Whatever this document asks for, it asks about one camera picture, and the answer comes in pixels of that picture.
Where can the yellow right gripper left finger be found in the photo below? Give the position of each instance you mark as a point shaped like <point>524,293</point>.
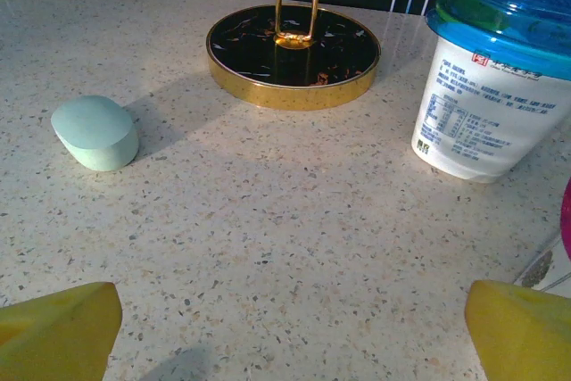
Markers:
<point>53,336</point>

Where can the blue-lid white yogurt cup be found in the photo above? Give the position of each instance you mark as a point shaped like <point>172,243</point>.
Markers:
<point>482,131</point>

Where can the pale mint earbud charging case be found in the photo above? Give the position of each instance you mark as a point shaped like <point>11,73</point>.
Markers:
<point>93,131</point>

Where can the pink-lid white yogurt cup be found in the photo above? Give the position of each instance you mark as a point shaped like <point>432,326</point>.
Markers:
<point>567,220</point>

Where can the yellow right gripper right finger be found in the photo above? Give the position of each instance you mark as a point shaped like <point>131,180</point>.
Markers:
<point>526,336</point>

